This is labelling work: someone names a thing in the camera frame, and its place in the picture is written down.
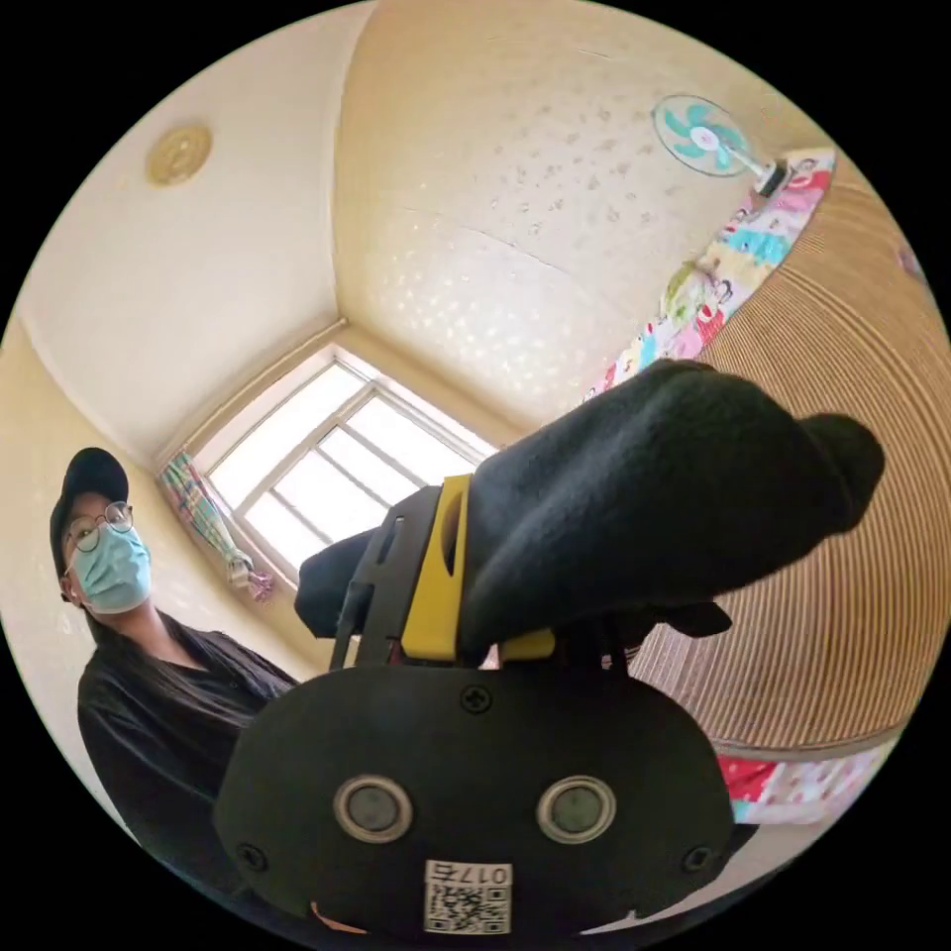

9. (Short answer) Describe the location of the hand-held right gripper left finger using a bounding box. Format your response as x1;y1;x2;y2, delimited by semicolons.
400;474;474;663

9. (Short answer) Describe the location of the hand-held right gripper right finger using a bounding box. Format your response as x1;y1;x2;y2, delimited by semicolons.
495;628;557;664

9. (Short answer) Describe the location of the black long sleeve shirt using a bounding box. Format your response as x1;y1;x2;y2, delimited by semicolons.
293;358;887;655

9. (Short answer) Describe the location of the window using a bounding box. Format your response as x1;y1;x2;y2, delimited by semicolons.
177;343;499;588

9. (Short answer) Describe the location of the plaid curtain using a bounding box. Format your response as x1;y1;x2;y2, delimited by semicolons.
159;451;274;601

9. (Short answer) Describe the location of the person's body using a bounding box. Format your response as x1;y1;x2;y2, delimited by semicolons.
49;447;313;904

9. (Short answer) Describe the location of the round ceiling lamp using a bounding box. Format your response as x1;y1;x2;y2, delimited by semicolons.
145;124;215;187

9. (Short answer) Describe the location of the teal electric fan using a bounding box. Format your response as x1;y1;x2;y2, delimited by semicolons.
652;93;791;199

